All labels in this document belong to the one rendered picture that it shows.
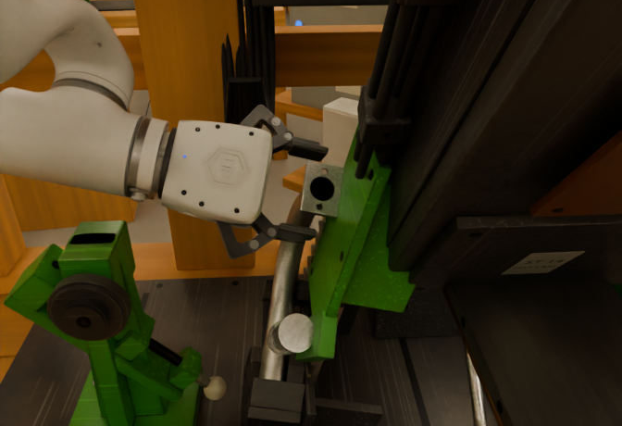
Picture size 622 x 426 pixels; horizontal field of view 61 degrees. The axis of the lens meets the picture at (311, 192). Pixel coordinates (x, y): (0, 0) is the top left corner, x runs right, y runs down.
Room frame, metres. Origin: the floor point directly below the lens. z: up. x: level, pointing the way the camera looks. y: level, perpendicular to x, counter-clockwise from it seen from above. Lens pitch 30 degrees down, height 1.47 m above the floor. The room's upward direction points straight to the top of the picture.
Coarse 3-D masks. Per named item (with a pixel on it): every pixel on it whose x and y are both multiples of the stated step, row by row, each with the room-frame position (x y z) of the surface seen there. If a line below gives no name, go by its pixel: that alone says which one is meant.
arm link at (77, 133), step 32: (0, 96) 0.46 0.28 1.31; (32, 96) 0.48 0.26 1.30; (64, 96) 0.48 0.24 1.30; (96, 96) 0.49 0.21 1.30; (0, 128) 0.44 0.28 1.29; (32, 128) 0.45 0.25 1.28; (64, 128) 0.45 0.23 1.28; (96, 128) 0.46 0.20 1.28; (128, 128) 0.47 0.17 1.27; (0, 160) 0.44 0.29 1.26; (32, 160) 0.44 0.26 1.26; (64, 160) 0.44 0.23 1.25; (96, 160) 0.44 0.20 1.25; (128, 160) 0.45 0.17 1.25
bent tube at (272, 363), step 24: (312, 168) 0.49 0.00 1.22; (336, 168) 0.50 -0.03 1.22; (312, 192) 0.53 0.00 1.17; (336, 192) 0.48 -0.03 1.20; (288, 216) 0.54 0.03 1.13; (312, 216) 0.52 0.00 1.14; (336, 216) 0.46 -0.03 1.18; (288, 264) 0.52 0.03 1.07; (288, 288) 0.50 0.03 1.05; (288, 312) 0.48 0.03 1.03; (264, 360) 0.44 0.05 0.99
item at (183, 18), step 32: (160, 0) 0.75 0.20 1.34; (192, 0) 0.75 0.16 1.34; (224, 0) 0.76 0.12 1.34; (160, 32) 0.75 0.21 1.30; (192, 32) 0.75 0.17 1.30; (224, 32) 0.76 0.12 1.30; (160, 64) 0.75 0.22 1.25; (192, 64) 0.75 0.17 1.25; (160, 96) 0.75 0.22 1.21; (192, 96) 0.75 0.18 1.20; (0, 192) 0.80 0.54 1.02; (0, 224) 0.77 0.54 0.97; (192, 224) 0.75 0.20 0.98; (0, 256) 0.74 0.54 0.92; (192, 256) 0.75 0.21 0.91; (224, 256) 0.75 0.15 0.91
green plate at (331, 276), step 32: (352, 160) 0.48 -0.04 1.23; (352, 192) 0.44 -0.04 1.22; (384, 192) 0.40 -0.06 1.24; (352, 224) 0.41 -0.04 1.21; (384, 224) 0.40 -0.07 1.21; (320, 256) 0.47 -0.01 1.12; (352, 256) 0.39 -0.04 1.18; (384, 256) 0.40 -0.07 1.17; (320, 288) 0.43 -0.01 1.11; (352, 288) 0.40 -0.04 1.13; (384, 288) 0.40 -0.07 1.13
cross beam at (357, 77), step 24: (288, 48) 0.85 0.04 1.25; (312, 48) 0.85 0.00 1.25; (336, 48) 0.85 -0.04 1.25; (360, 48) 0.86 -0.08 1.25; (24, 72) 0.83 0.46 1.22; (48, 72) 0.83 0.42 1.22; (144, 72) 0.84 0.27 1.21; (288, 72) 0.85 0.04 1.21; (312, 72) 0.85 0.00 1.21; (336, 72) 0.85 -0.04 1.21; (360, 72) 0.86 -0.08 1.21
